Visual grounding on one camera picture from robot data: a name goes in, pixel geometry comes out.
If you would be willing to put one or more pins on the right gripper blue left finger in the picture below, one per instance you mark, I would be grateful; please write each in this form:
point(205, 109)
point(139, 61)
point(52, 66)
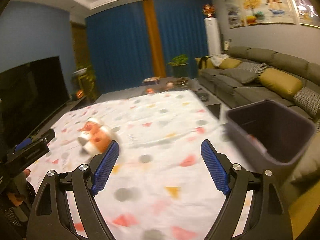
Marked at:
point(101, 167)

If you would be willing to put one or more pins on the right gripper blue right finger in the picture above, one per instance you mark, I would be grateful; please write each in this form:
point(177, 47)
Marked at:
point(215, 167)

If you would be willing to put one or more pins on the grey plastic trash bin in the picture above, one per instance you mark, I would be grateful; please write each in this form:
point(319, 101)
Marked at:
point(270, 136)

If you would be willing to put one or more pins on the person's left hand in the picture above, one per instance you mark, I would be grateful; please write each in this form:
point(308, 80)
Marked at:
point(17, 192)

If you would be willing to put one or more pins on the patterned white tablecloth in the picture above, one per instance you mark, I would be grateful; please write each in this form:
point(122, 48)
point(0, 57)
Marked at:
point(160, 187)

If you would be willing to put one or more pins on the black flat television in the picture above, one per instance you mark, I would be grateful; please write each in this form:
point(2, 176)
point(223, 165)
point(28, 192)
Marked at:
point(30, 94)

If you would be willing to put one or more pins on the dark tv cabinet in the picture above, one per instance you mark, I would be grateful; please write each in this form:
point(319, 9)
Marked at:
point(52, 119)

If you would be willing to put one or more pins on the plant stand with vines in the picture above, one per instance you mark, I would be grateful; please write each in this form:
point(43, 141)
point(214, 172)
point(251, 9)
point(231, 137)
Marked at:
point(84, 79)

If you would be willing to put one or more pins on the grey cushion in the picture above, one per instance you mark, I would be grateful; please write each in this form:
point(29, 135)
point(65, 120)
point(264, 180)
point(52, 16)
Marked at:
point(240, 75)

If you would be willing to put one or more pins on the grey sectional sofa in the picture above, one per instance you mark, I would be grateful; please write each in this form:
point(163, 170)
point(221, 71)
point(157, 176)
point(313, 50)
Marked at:
point(234, 94)

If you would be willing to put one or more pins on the small mustard cushion far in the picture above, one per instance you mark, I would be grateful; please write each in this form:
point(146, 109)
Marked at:
point(229, 63)

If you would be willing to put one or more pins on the white cloth on sofa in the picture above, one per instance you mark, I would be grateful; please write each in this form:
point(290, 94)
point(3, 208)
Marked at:
point(218, 59)

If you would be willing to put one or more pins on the potted green plant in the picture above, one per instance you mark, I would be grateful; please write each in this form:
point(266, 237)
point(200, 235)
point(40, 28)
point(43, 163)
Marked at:
point(179, 65)

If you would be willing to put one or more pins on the patterned black white cushion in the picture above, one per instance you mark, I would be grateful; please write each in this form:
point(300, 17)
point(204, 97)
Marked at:
point(256, 68)

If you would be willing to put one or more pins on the mustard yellow cushion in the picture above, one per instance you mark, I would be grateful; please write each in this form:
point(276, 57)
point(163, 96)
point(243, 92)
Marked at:
point(285, 85)

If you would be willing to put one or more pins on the orange curtain strip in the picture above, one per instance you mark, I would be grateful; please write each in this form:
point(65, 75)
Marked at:
point(158, 63)

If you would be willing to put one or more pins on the blue curtains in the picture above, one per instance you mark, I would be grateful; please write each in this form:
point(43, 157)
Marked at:
point(119, 43)

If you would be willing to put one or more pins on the white standing air conditioner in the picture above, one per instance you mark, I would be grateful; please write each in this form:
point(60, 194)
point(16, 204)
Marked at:
point(213, 36)

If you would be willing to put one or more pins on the left landscape painting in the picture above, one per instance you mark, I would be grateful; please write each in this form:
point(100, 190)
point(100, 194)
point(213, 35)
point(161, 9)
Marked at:
point(235, 17)

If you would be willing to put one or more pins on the landscape painting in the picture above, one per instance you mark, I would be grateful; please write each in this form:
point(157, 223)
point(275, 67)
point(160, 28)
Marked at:
point(307, 14)
point(235, 17)

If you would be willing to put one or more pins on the flower decoration on conditioner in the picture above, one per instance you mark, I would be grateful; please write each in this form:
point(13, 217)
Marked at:
point(209, 10)

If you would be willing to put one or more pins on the sailing ship painting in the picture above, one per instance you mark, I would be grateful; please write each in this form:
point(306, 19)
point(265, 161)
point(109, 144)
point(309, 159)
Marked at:
point(259, 12)

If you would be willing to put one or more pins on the right landscape painting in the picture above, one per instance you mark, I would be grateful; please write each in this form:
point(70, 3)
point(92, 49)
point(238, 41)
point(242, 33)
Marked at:
point(307, 14)

